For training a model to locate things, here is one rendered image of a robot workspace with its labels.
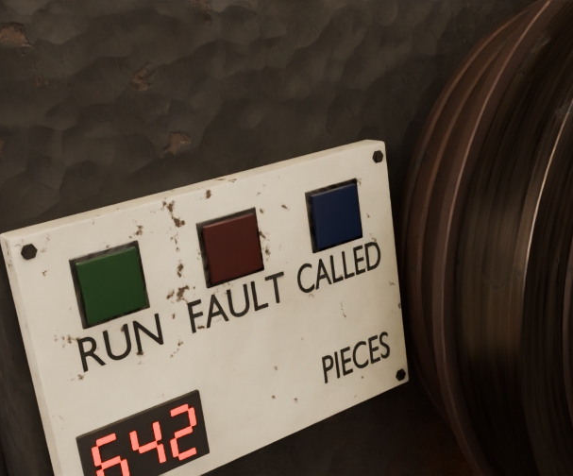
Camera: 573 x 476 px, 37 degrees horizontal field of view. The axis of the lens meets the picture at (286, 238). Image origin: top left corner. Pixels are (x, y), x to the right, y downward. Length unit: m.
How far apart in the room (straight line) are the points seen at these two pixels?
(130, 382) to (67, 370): 0.04
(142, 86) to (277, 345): 0.19
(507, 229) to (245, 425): 0.21
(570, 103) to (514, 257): 0.09
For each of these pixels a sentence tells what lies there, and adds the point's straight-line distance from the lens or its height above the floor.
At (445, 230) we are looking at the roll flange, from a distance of 0.55.
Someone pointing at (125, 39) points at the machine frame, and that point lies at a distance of 0.52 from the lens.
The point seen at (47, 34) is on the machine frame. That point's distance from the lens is 0.50.
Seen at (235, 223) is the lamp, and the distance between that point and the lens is 0.53.
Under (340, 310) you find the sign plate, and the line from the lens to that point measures 0.59.
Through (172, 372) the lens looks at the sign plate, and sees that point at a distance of 0.54.
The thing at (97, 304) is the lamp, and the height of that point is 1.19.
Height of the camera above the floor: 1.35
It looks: 16 degrees down
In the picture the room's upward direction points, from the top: 8 degrees counter-clockwise
